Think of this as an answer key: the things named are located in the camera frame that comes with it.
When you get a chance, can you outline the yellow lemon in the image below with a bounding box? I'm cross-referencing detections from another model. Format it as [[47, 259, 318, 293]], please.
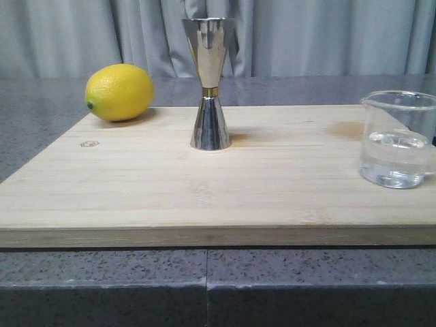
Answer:
[[85, 63, 154, 121]]

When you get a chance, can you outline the clear glass beaker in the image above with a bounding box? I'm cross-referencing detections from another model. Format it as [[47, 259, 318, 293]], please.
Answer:
[[359, 90, 435, 189]]

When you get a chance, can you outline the grey curtain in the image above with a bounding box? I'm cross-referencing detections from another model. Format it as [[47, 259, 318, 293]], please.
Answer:
[[1, 1, 435, 78]]

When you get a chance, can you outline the wooden cutting board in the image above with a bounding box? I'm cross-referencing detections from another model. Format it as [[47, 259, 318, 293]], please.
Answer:
[[1, 105, 435, 248]]

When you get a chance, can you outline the silver double jigger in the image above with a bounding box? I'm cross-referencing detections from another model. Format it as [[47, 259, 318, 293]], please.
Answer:
[[183, 18, 234, 151]]

